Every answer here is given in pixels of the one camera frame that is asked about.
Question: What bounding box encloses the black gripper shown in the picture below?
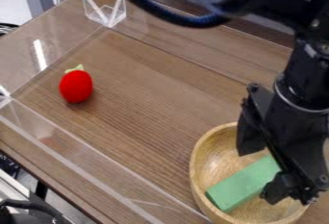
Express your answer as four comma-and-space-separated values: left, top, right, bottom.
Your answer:
235, 73, 329, 207

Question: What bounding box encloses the black clamp with bolt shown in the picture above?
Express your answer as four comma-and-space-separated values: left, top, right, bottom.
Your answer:
28, 194, 75, 224

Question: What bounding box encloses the clear acrylic enclosure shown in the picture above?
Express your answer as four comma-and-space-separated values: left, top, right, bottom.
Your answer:
0, 0, 329, 224

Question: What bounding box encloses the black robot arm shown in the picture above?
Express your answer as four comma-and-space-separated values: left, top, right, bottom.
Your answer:
208, 0, 329, 205

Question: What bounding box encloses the black cable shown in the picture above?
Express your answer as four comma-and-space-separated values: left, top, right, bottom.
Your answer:
100, 0, 232, 29

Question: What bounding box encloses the light wooden bowl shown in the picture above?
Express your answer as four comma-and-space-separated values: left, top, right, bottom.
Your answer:
188, 123, 307, 224

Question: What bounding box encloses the red toy strawberry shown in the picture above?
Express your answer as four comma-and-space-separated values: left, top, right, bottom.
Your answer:
59, 64, 92, 104

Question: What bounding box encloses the green rectangular block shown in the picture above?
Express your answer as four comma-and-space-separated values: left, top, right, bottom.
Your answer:
204, 156, 279, 212

